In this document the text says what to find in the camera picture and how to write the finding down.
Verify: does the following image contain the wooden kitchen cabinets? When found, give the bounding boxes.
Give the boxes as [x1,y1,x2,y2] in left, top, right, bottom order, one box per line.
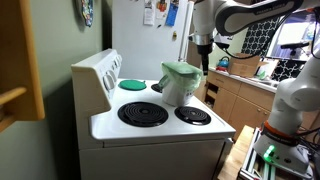
[200,70,275,139]

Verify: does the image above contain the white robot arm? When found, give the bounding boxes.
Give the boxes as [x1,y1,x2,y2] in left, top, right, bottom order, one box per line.
[189,0,320,179]

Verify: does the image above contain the white waste bin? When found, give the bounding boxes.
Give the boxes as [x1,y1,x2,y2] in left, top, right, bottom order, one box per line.
[158,75,194,107]

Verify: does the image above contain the white electric stove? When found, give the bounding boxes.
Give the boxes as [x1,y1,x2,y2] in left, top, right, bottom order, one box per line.
[71,49,235,180]

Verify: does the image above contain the blue kettle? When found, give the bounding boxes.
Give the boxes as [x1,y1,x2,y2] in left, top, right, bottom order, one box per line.
[217,56,229,68]

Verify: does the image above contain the cardboard box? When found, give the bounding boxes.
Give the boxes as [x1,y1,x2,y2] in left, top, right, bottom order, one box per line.
[227,53,266,78]

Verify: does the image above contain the green round silicone mat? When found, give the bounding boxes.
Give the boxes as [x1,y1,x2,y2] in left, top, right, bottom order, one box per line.
[119,80,146,91]

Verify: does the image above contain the colourful wall decoration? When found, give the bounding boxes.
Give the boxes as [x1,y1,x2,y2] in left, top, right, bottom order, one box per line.
[80,0,94,27]

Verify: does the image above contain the white refrigerator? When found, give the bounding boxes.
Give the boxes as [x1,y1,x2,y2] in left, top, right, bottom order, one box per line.
[112,0,194,80]

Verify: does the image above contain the black camera on stand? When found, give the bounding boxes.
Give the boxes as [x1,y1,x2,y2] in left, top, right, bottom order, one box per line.
[280,42,309,57]

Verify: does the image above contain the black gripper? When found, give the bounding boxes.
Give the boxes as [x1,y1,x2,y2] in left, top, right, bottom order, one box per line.
[197,44,212,75]

